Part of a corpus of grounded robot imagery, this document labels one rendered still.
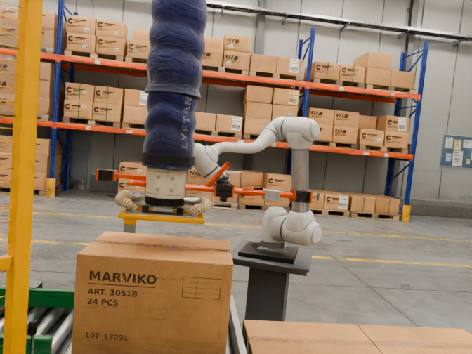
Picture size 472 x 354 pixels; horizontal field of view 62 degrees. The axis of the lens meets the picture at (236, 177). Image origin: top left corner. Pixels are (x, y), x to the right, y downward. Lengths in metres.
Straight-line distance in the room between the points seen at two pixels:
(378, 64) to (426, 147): 3.11
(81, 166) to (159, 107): 8.87
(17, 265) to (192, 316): 0.66
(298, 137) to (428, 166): 9.90
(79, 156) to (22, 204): 9.10
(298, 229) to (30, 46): 1.64
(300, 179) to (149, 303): 1.13
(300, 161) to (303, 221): 0.35
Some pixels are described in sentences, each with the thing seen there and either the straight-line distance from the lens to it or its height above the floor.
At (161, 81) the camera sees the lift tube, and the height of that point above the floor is 1.64.
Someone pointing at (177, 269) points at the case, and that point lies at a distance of 1.58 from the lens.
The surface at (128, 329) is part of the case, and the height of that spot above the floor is 0.66.
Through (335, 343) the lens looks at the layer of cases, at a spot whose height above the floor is 0.54.
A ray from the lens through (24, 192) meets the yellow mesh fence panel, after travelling 1.37.
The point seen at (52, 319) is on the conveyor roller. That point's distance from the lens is 2.10.
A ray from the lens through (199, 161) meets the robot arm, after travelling 1.99.
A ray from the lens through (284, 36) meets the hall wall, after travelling 10.76.
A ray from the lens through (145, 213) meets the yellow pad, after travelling 1.62.
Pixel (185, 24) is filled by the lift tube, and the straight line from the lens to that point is 1.68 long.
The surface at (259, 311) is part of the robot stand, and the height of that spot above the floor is 0.40.
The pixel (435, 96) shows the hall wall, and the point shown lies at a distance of 12.12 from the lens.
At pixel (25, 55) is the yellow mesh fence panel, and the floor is 1.62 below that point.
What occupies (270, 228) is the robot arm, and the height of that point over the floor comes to 0.92.
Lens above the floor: 1.40
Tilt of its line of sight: 4 degrees down
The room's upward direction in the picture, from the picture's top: 5 degrees clockwise
